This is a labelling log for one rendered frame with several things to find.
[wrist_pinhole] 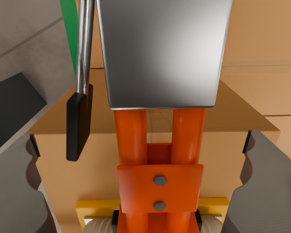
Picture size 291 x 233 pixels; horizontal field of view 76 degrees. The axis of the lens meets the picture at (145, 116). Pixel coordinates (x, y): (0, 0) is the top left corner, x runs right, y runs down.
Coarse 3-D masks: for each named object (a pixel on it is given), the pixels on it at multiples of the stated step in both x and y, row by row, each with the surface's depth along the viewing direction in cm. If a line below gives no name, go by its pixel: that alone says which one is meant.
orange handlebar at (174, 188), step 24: (120, 120) 12; (144, 120) 12; (192, 120) 12; (120, 144) 13; (144, 144) 13; (168, 144) 15; (192, 144) 13; (120, 168) 13; (144, 168) 13; (168, 168) 13; (192, 168) 13; (120, 192) 14; (144, 192) 14; (168, 192) 14; (192, 192) 14; (144, 216) 17; (168, 216) 18
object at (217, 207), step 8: (200, 200) 35; (208, 200) 35; (216, 200) 35; (224, 200) 35; (200, 208) 35; (208, 208) 35; (216, 208) 35; (224, 208) 35; (216, 216) 35; (224, 216) 36
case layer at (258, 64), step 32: (256, 0) 55; (288, 0) 55; (96, 32) 58; (256, 32) 59; (288, 32) 59; (96, 64) 63; (224, 64) 63; (256, 64) 64; (288, 64) 64; (256, 96) 69; (288, 96) 69; (288, 128) 76
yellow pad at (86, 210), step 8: (80, 200) 36; (88, 200) 36; (96, 200) 36; (104, 200) 36; (112, 200) 36; (120, 200) 36; (80, 208) 34; (88, 208) 34; (96, 208) 34; (104, 208) 34; (112, 208) 34; (80, 216) 35; (88, 216) 35; (96, 216) 35; (104, 216) 35; (112, 216) 35; (80, 224) 37
